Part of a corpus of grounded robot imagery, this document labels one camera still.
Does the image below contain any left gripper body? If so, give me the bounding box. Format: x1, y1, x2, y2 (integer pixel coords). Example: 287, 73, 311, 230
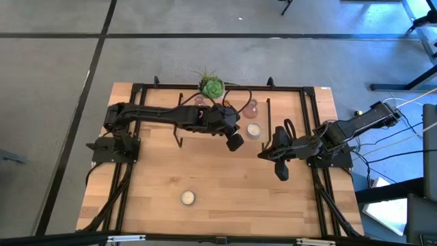
210, 102, 246, 153

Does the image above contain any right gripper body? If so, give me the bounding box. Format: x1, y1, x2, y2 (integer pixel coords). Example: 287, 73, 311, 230
272, 124, 310, 182

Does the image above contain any succulent in triangle-pattern pot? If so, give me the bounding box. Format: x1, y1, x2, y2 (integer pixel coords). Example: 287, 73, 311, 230
193, 66, 226, 100

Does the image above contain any white board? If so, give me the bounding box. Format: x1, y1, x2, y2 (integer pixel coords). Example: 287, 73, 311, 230
361, 177, 410, 236

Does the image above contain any black floor stand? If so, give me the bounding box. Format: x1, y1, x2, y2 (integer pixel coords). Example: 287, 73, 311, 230
370, 64, 437, 92

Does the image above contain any black tripod leg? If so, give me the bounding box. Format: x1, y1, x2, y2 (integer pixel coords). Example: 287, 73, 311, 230
278, 0, 295, 16

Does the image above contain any dark grey cabinet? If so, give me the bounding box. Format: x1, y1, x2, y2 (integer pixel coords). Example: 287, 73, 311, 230
406, 103, 437, 246

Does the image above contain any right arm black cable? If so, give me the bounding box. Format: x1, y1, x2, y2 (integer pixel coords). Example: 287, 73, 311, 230
284, 118, 298, 139

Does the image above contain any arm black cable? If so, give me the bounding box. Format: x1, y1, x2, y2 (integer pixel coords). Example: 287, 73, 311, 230
284, 118, 298, 139
221, 86, 253, 115

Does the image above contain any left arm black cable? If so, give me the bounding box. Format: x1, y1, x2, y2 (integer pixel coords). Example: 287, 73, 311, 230
221, 86, 253, 115

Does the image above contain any black aluminium rig frame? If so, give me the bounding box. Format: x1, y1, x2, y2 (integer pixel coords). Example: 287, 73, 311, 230
76, 77, 365, 246

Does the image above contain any silver frame bracket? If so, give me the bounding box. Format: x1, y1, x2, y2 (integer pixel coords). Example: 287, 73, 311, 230
107, 234, 147, 244
295, 237, 337, 246

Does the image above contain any yellow floor cable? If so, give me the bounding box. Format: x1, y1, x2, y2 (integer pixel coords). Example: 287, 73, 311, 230
392, 87, 437, 110

